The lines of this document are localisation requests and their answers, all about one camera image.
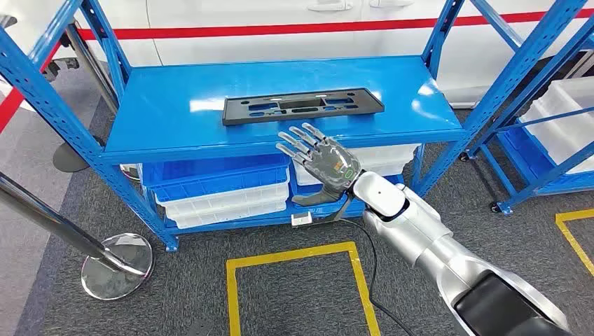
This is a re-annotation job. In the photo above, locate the dark base stanchion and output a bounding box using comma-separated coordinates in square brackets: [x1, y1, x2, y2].
[52, 136, 105, 174]

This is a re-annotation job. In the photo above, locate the white car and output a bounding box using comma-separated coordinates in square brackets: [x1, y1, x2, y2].
[0, 0, 594, 112]

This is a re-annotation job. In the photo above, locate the blue metal shelf rack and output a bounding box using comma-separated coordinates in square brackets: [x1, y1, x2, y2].
[458, 16, 594, 216]
[0, 0, 590, 253]

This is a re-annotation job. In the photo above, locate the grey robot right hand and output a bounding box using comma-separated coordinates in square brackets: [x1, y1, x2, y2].
[275, 122, 364, 208]

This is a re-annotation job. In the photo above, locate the yellow floor tape square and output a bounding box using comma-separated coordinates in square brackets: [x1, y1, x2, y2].
[226, 241, 382, 336]

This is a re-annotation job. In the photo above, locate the grey belt stanchion post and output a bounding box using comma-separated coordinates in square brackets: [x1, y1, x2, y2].
[43, 18, 123, 115]

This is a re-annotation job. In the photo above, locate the white plastic bin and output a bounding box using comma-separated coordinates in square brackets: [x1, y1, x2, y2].
[154, 181, 291, 230]
[293, 143, 421, 186]
[518, 76, 594, 175]

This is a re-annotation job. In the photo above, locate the black plastic plate frame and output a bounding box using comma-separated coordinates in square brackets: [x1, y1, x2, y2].
[221, 87, 385, 127]

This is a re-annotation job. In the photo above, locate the red barrier belt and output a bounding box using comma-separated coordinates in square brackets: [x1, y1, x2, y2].
[76, 8, 594, 42]
[0, 41, 64, 135]

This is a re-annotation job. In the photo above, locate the blue plastic bin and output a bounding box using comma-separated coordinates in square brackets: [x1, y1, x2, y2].
[289, 174, 405, 219]
[140, 153, 291, 202]

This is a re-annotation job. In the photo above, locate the chrome stanchion post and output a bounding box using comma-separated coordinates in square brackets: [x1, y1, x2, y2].
[0, 170, 155, 302]

